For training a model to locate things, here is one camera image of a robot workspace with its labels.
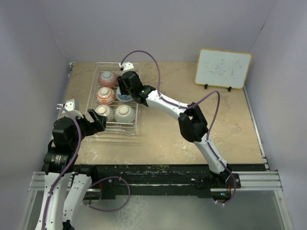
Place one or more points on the orange floral bowl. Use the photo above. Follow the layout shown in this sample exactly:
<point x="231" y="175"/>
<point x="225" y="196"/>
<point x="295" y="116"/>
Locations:
<point x="105" y="95"/>

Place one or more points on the green patterned bowl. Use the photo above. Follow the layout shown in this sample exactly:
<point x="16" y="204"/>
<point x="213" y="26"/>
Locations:
<point x="124" y="114"/>

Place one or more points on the aluminium frame rail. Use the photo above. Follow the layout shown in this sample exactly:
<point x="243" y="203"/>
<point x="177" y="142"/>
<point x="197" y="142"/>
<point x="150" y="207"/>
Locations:
<point x="250" y="181"/>

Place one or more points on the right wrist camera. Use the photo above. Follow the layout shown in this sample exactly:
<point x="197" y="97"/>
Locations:
<point x="126" y="66"/>

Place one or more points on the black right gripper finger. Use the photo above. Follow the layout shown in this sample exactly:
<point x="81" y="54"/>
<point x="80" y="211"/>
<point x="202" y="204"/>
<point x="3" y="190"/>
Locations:
<point x="120" y="85"/>
<point x="126" y="86"/>

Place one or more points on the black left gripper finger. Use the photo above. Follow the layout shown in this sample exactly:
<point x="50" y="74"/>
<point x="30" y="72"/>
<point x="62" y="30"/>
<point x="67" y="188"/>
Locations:
<point x="93" y="115"/>
<point x="101" y="122"/>

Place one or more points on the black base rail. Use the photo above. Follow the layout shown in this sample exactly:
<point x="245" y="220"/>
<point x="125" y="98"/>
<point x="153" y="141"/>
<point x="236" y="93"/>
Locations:
<point x="159" y="180"/>

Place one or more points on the purple patterned bowl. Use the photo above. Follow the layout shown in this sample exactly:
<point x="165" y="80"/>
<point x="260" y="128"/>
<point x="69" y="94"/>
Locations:
<point x="105" y="110"/>

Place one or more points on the blue floral bowl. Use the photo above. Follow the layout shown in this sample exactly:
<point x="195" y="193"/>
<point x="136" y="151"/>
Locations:
<point x="122" y="97"/>

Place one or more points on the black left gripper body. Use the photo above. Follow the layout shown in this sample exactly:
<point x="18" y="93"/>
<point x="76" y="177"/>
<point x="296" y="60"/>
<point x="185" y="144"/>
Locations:
<point x="86" y="128"/>

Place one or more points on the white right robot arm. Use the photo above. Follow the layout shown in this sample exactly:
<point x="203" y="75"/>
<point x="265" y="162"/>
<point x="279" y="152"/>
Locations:
<point x="191" y="121"/>

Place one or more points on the pink patterned bowl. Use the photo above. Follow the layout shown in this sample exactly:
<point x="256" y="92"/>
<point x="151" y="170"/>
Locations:
<point x="107" y="79"/>

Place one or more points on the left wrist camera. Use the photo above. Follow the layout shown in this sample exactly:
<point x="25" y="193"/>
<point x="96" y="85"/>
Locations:
<point x="71" y="105"/>

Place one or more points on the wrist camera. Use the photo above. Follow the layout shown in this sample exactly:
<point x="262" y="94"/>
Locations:
<point x="71" y="105"/>
<point x="126" y="66"/>

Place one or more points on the yellow framed whiteboard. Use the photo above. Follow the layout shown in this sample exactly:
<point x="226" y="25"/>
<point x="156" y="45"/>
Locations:
<point x="222" y="68"/>

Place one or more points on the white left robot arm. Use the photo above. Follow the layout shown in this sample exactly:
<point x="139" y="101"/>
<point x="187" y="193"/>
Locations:
<point x="64" y="189"/>

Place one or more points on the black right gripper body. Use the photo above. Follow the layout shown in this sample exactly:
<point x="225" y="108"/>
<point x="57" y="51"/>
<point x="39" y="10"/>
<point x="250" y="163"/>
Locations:
<point x="131" y="93"/>

